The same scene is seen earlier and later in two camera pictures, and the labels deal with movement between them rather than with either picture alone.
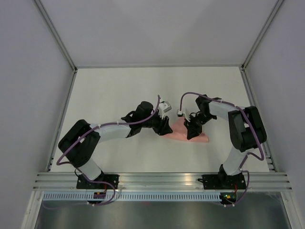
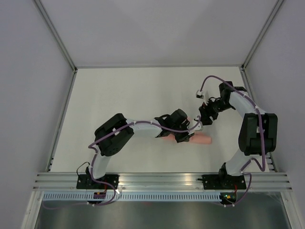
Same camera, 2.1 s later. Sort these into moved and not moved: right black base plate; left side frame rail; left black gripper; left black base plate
Moved: left black gripper
Not moved: left side frame rail; right black base plate; left black base plate
